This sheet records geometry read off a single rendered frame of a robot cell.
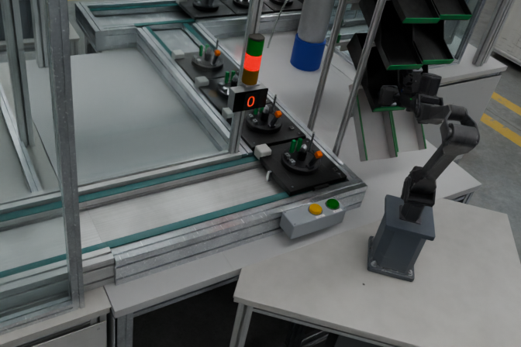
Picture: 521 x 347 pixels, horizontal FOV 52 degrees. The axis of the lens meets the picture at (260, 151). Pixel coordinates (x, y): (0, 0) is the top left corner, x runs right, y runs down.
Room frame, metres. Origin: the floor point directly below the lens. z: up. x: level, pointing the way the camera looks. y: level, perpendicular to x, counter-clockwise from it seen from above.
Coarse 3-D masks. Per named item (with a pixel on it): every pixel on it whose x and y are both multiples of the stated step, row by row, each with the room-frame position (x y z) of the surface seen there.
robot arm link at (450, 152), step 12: (456, 132) 1.13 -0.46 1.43; (468, 132) 1.14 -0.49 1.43; (444, 144) 1.14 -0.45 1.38; (456, 144) 1.13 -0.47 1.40; (468, 144) 1.13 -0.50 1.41; (432, 156) 1.21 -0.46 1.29; (444, 156) 1.17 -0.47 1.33; (456, 156) 1.17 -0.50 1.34; (420, 168) 1.26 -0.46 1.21; (432, 168) 1.19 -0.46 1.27; (444, 168) 1.19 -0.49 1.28; (420, 180) 1.22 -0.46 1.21; (432, 180) 1.22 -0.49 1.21; (420, 192) 1.23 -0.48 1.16; (432, 192) 1.23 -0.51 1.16
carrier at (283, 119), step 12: (276, 96) 1.77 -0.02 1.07; (264, 108) 1.70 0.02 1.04; (276, 108) 1.84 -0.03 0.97; (252, 120) 1.67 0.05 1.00; (264, 120) 1.70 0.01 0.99; (288, 120) 1.77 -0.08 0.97; (252, 132) 1.64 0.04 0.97; (264, 132) 1.64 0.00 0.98; (276, 132) 1.67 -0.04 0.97; (288, 132) 1.68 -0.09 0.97; (300, 132) 1.70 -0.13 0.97; (252, 144) 1.56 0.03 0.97; (276, 144) 1.61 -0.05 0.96
